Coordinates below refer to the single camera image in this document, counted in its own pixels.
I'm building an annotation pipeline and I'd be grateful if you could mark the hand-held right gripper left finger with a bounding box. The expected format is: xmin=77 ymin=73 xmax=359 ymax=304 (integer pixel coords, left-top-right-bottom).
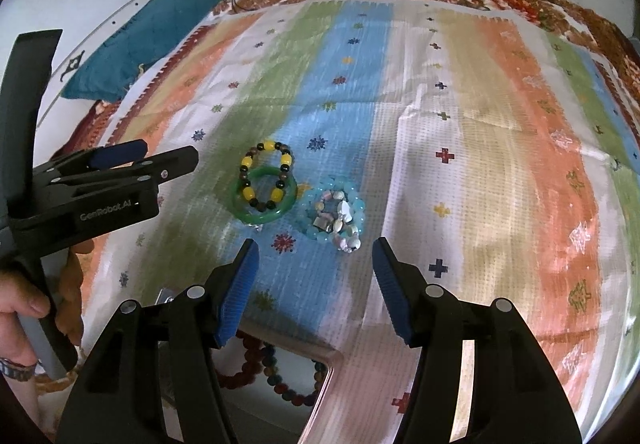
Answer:
xmin=57 ymin=238 xmax=261 ymax=444

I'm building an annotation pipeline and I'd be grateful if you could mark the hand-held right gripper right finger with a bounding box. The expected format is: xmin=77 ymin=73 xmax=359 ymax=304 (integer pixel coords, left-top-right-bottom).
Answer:
xmin=371 ymin=236 xmax=583 ymax=444

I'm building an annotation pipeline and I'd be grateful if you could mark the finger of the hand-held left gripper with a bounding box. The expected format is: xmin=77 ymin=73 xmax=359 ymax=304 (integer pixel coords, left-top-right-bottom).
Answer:
xmin=50 ymin=146 xmax=200 ymax=206
xmin=49 ymin=139 xmax=148 ymax=178

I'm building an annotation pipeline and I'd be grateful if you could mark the green jade bangle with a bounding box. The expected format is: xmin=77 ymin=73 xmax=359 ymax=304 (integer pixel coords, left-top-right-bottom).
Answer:
xmin=231 ymin=165 xmax=299 ymax=225

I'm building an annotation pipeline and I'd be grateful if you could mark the light blue bead bracelet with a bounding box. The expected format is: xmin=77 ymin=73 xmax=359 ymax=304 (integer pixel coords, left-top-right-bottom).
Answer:
xmin=298 ymin=181 xmax=367 ymax=250

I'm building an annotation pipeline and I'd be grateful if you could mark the silver metal tin box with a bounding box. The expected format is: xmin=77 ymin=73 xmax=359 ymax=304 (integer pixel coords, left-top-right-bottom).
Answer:
xmin=157 ymin=289 xmax=346 ymax=444

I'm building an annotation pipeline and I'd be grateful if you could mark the shell piece bracelet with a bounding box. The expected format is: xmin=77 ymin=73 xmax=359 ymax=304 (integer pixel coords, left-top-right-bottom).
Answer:
xmin=312 ymin=191 xmax=363 ymax=254

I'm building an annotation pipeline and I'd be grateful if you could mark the person's left hand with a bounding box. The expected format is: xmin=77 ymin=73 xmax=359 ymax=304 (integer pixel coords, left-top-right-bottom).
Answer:
xmin=0 ymin=239 xmax=96 ymax=366

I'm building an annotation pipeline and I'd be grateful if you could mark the teal pillow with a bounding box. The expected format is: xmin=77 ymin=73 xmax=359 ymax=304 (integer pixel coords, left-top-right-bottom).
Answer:
xmin=61 ymin=0 xmax=231 ymax=102

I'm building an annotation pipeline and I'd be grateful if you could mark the metal wristwatch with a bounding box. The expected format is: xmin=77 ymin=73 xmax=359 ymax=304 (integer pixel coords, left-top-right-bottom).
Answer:
xmin=0 ymin=356 xmax=40 ymax=382

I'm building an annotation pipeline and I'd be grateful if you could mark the striped pastel cloth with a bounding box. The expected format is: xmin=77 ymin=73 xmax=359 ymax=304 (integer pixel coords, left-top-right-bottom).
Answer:
xmin=82 ymin=0 xmax=640 ymax=444

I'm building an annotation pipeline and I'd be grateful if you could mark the red bead bracelet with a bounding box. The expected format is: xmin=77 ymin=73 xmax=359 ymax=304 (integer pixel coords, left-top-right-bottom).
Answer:
xmin=217 ymin=333 xmax=273 ymax=390

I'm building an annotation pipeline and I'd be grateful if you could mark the multicoloured bead bracelet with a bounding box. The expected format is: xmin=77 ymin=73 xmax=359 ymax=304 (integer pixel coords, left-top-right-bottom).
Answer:
xmin=260 ymin=344 xmax=328 ymax=407

